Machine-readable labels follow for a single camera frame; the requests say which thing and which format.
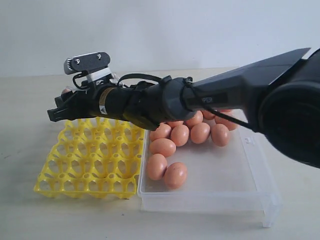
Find clear plastic storage box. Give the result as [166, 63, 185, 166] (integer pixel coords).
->
[137, 126, 282, 228]

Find brown egg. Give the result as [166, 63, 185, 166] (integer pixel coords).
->
[184, 110, 203, 129]
[149, 138, 176, 158]
[164, 162, 188, 190]
[166, 121, 184, 130]
[149, 123, 172, 142]
[190, 122, 210, 144]
[146, 153, 168, 181]
[214, 109, 238, 131]
[170, 124, 190, 147]
[61, 86, 73, 96]
[210, 123, 230, 147]
[201, 110, 216, 120]

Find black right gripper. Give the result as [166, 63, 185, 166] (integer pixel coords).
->
[47, 86, 133, 122]

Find yellow plastic egg tray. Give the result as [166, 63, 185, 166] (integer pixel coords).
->
[33, 117, 145, 199]

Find black cable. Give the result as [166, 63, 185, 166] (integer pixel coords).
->
[72, 72, 251, 127]

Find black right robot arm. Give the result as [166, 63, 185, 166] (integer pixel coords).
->
[47, 48, 320, 168]

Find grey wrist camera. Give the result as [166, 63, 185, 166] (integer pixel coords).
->
[63, 52, 111, 75]

